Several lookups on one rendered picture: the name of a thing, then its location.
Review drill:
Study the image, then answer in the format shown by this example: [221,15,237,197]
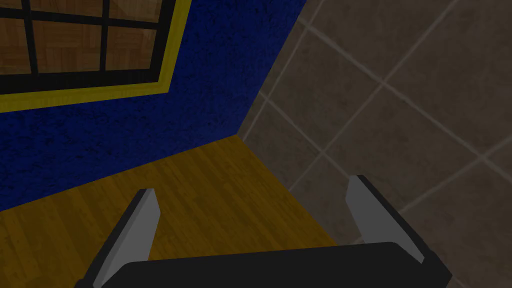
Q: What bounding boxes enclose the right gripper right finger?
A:
[345,174,441,265]

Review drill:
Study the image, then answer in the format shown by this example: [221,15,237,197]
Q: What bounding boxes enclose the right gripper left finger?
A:
[79,187,162,288]

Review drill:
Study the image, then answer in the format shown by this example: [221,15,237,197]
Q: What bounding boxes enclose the yellow framed window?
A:
[0,0,194,114]

